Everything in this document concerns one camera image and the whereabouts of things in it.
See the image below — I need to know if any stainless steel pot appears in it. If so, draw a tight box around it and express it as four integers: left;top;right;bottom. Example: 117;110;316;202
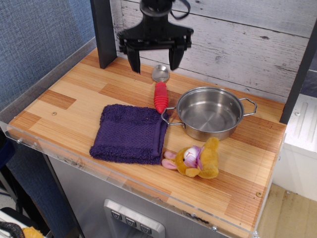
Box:
161;86;258;141

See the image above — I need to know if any dark grey left post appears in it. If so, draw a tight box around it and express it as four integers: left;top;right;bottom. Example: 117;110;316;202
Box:
90;0;117;69

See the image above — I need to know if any yellow plush bunny toy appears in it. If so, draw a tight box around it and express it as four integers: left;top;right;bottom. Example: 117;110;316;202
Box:
161;137;219;179

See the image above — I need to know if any yellow black object bottom left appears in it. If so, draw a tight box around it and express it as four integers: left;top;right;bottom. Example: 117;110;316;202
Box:
0;222;45;238

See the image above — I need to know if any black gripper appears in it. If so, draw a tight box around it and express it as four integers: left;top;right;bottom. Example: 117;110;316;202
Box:
117;12;194;74

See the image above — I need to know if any clear acrylic edge guard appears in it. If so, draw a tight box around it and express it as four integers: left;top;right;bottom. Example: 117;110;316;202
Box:
0;40;286;238

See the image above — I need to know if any red handled metal spoon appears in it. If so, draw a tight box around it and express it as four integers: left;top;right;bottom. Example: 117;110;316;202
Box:
152;65;169;114

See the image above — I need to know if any dark grey right post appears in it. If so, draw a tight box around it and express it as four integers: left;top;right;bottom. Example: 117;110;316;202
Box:
279;21;317;124

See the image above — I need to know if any white appliance at right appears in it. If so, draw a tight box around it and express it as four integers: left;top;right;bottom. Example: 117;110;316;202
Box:
272;94;317;201

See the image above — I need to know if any purple folded cloth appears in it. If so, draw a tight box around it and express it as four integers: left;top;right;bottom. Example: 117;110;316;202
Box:
90;104;169;165

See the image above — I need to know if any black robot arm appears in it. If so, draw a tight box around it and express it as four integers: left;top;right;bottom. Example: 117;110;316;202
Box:
117;0;194;73

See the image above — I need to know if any silver dispenser panel with buttons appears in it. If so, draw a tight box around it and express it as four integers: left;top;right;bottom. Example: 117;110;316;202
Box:
104;199;165;238

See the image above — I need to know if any dark grey post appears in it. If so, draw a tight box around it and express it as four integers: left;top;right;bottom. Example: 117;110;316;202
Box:
90;0;117;69
279;21;317;124

